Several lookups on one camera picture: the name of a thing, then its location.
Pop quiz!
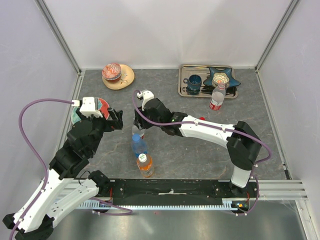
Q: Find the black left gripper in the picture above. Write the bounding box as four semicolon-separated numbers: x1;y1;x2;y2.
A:
77;106;124;155

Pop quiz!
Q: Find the clear bottle red cap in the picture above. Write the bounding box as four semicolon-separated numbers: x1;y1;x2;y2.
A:
131;125;146;139

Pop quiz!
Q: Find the clear bottle red label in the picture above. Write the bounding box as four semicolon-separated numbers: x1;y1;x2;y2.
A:
208;82;227;112

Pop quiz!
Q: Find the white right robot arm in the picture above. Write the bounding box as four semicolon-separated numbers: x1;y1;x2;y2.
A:
134;96;262;197

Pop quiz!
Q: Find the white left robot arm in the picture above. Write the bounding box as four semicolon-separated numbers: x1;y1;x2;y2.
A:
2;107;123;240

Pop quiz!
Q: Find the blue water bottle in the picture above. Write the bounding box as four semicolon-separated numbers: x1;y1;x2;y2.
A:
131;133;148;158

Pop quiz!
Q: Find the orange drink bottle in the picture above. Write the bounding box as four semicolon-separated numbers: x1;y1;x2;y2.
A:
136;153;155;178

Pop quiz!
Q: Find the teal red floral plate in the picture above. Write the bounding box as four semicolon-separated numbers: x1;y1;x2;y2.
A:
70;97;110;124

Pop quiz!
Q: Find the beige floral plate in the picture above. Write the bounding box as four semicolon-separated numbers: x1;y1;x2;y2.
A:
102;64;135;90

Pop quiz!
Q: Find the red patterned bowl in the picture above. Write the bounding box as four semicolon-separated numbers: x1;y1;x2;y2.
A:
102;63;122;81

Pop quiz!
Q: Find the blue ceramic cup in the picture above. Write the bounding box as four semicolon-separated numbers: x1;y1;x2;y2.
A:
183;74;202;91

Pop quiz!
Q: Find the silver metal tray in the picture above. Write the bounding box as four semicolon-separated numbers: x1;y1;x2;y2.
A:
178;64;241;99

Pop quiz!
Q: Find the small patterned bowl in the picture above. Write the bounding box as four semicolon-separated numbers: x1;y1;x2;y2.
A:
212;72;230;86

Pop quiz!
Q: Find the blue star-shaped dish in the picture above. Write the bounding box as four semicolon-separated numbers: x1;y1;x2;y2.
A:
203;66;241;89

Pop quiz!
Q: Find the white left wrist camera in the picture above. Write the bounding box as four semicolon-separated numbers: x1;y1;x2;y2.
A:
71;97;104;119

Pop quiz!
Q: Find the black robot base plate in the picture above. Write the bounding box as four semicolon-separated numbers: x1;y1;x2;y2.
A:
94;178;258;206

